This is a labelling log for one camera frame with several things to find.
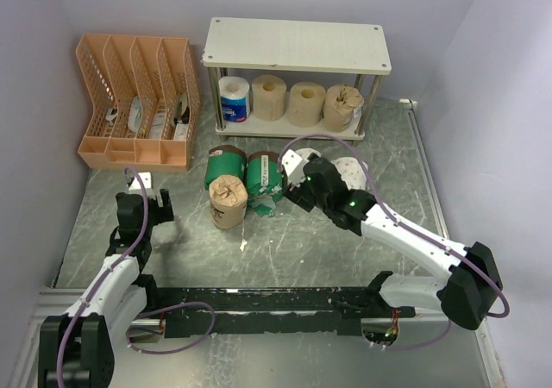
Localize brown paper roll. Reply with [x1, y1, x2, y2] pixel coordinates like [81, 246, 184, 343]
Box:
[209, 175, 248, 229]
[322, 84, 364, 133]

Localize bare tan paper roll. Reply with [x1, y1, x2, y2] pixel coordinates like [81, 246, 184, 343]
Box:
[252, 75, 286, 122]

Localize plastic white blue roll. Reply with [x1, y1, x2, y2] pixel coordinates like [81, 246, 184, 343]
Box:
[218, 76, 250, 122]

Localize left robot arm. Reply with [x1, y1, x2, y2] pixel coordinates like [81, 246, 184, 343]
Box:
[37, 172, 174, 387]

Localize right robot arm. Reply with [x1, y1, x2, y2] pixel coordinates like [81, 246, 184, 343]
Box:
[280, 150, 503, 330]

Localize white two-tier shelf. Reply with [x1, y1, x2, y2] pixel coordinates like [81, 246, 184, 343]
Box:
[202, 17, 392, 141]

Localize white dotted roll right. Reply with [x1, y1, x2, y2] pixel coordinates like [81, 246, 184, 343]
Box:
[331, 157, 367, 191]

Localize white dotted roll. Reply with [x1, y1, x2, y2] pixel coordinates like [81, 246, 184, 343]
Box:
[331, 157, 367, 191]
[296, 147, 322, 161]

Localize white dotted roll left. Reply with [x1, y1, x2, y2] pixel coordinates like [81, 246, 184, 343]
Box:
[296, 147, 322, 161]

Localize green wrapped roll right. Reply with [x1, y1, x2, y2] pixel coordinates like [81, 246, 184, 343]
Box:
[246, 151, 283, 217]

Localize green wrapped roll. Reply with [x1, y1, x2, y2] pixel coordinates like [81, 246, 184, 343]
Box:
[204, 145, 247, 190]
[246, 151, 283, 217]

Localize papers in organizer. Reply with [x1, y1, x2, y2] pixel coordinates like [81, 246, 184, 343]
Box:
[103, 92, 191, 141]

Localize green wrapped roll left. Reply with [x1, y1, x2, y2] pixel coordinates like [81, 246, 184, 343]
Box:
[204, 145, 247, 190]

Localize orange plastic file organizer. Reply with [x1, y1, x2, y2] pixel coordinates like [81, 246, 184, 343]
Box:
[76, 34, 201, 172]

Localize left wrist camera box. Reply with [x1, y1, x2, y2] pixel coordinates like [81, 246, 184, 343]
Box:
[132, 172, 155, 197]

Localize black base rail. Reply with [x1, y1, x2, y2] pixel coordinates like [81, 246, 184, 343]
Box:
[157, 286, 395, 338]

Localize white wall clip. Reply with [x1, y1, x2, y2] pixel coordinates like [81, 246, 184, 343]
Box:
[399, 98, 418, 111]

